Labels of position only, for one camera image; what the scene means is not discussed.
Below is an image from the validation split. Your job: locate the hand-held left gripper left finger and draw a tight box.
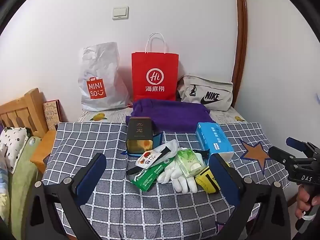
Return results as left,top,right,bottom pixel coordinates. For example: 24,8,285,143
25,152,107,240

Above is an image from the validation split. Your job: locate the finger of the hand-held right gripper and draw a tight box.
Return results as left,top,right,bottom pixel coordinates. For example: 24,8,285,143
268,146,304,167
286,137,313,155

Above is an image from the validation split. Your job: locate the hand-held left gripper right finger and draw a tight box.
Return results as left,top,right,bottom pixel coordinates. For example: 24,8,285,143
209,153,292,240

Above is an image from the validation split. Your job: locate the yellow black mesh pouch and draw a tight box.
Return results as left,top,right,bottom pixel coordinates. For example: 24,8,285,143
194,166,222,194

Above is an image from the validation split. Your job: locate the pale green wet wipes pack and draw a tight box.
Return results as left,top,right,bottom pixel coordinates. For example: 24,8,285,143
175,149,207,178

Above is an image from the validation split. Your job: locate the blue tissue pack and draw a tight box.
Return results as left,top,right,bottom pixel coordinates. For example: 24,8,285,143
195,122,235,163

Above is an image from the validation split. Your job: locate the pair of white gloves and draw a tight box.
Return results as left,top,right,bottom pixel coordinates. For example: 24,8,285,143
157,166,198,194

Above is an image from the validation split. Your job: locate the green sachet packet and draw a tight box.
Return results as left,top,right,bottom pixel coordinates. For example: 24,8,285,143
130,161,173,192

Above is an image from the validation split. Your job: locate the white packet with green label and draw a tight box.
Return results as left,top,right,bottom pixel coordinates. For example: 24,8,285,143
156,139,179,164

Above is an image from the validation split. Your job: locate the white red snack packet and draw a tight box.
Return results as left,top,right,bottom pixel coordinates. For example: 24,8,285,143
135,150,163,168

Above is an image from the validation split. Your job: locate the person's right hand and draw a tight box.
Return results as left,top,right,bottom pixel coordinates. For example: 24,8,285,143
295,184,320,220

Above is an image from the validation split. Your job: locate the grey checked blanket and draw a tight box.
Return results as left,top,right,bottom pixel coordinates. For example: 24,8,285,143
41,122,290,240

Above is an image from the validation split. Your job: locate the wooden nightstand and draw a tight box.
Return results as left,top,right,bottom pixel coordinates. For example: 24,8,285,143
30,129,57,174

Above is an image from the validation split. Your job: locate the dark rectangular tea tin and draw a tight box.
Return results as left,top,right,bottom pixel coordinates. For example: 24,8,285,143
126,117,155,155

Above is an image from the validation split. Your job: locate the lemon print bed sheet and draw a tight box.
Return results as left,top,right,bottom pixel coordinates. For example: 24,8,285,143
77,105,247,123

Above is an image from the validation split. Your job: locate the green blanket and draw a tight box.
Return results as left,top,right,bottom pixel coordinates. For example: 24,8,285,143
7,136,42,235

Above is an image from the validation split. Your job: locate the purple towel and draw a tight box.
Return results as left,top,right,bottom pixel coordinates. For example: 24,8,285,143
132,99,216,137

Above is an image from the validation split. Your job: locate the beige waist bag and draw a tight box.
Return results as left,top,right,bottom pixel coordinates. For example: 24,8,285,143
177,75,234,112

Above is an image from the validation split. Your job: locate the white floral pillow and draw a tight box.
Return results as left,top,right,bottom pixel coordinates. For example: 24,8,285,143
0,127,29,170

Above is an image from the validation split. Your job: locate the white plastic shopping bag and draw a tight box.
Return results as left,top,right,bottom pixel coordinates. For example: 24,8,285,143
77,42,130,112

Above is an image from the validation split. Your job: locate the wooden bed headboard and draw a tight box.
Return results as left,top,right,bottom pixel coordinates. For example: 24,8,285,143
0,88,49,135

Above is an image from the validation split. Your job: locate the red paper carrier bag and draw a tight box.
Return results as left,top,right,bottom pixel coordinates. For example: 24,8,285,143
131,32,179,102

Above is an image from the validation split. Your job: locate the brown wooden door frame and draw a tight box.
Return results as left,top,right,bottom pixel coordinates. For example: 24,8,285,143
231,0,248,110

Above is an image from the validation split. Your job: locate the white wall light switch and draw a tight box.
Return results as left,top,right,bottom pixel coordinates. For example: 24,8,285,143
112,5,130,20

